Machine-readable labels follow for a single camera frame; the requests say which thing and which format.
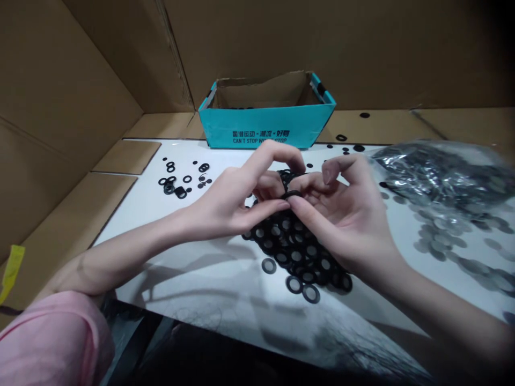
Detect spread of grey round discs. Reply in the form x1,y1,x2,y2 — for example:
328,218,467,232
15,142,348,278
378,181,515,299

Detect strip of joined black rings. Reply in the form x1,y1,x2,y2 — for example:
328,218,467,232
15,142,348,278
276,168,308,194

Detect person's right fingers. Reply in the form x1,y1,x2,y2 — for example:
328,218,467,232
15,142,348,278
296,173,335,202

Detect pile of black rubber washers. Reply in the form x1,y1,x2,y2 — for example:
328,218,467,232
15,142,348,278
241,192,354,305

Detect person's left hand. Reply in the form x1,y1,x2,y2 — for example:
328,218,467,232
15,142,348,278
188,142,306,239

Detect white work board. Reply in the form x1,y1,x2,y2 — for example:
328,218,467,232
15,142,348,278
91,138,515,351

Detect person's right index finger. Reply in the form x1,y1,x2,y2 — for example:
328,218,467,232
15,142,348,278
321,153,371,187

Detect person's left index finger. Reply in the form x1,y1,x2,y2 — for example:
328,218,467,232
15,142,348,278
241,142,306,174

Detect person's right hand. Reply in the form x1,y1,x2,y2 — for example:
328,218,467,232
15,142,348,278
290,153,408,283

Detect teal cardboard box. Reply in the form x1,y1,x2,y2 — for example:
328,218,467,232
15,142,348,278
197,71,337,150

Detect person's left fingers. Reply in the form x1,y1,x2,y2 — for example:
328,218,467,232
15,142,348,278
251,176,283,204

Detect person's right thumb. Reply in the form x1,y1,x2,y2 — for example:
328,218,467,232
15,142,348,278
290,199,347,243

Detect yellow tape strip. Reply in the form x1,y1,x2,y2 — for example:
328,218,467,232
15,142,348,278
0,244,26,306

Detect scattered small black discs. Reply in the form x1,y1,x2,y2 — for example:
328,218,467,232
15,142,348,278
305,111,369,170

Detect large brown cardboard enclosure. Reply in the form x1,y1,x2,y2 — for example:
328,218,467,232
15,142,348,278
0,0,515,337

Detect clear plastic bag of rings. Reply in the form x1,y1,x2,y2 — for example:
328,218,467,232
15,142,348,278
367,138,515,221

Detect cluster of loose black rings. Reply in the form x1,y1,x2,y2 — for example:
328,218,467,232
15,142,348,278
157,157,213,201

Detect person's left thumb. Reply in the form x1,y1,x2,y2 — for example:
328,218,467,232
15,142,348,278
237,199,291,226

